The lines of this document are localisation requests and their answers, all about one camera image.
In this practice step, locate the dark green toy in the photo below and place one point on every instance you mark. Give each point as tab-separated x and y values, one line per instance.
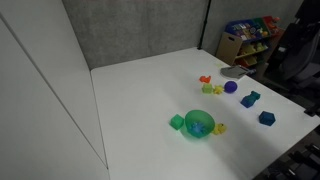
255	95

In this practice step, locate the green cube block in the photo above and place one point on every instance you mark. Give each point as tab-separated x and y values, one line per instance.
176	121

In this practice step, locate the orange toy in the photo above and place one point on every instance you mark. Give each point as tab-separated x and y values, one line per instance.
204	79

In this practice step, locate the light green block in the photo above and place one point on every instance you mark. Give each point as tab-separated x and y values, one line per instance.
207	88

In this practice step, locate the translucent green bowl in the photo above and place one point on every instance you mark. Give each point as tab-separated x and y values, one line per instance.
200	116

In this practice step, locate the blue spiky toy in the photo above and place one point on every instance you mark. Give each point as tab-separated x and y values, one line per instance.
197	128

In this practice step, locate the yellow star toy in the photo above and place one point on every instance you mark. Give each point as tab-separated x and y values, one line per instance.
218	89

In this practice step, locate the wooden toy shelf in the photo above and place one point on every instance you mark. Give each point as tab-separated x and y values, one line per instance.
228	46

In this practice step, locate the blue cube block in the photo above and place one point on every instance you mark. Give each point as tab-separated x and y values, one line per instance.
246	102

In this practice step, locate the dark blue hexagonal block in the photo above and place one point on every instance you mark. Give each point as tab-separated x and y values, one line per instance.
267	118

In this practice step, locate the purple ball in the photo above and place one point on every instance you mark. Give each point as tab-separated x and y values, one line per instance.
230	86

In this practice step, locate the black pole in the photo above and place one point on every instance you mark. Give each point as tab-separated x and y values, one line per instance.
204	25

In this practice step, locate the blue storage bin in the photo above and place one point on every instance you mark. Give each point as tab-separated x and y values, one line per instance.
245	30

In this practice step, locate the red storage bin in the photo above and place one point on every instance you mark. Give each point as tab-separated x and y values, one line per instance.
271	23

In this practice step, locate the black bracket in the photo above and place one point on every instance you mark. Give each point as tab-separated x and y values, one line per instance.
312	110

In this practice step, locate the black equipment frame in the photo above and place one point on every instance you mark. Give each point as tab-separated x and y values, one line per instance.
300	160

